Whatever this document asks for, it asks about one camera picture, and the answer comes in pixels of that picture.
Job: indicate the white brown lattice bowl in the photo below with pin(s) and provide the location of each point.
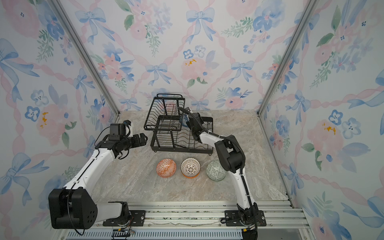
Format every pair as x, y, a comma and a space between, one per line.
190, 168

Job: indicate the right aluminium corner post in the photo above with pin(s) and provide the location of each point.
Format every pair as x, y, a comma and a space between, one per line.
291, 47

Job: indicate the green patterned bowl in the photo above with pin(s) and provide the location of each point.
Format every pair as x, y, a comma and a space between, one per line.
215, 171

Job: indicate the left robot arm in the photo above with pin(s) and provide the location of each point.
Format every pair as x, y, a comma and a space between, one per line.
72, 207

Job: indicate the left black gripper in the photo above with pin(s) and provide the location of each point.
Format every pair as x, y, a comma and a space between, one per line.
134, 141

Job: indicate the pink patterned bowl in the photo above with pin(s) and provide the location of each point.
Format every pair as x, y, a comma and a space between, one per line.
166, 168

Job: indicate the aluminium corner post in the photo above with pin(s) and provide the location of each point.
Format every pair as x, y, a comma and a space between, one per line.
291, 47
82, 51

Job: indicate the blue floral bowl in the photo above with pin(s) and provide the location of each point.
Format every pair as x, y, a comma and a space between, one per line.
185, 121

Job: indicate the left aluminium corner post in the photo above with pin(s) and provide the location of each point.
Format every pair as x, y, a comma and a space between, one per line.
82, 51

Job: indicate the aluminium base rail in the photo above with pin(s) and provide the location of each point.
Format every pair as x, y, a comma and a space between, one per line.
210, 220

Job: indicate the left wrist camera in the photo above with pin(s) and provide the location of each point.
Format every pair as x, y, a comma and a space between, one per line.
128, 128

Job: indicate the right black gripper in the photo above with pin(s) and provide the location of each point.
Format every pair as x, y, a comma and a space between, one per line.
189, 115

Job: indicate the black wire dish rack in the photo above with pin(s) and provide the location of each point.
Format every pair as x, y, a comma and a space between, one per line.
169, 135

